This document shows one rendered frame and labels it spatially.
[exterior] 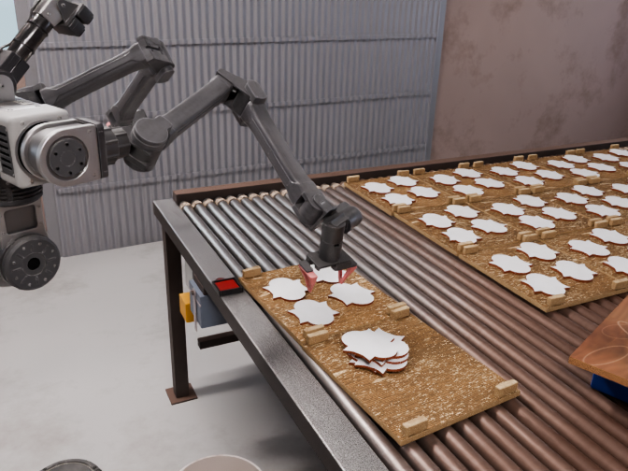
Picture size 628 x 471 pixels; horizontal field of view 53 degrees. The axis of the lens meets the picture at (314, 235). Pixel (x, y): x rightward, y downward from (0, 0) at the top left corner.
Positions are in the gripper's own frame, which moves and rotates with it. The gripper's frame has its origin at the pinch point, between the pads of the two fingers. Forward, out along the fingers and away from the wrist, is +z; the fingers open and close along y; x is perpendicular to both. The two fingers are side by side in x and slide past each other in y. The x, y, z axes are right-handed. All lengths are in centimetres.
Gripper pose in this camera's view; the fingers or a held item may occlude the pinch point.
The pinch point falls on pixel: (325, 284)
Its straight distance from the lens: 167.3
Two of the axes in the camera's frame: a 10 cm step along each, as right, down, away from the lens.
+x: -4.9, -5.1, 7.1
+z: -1.0, 8.4, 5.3
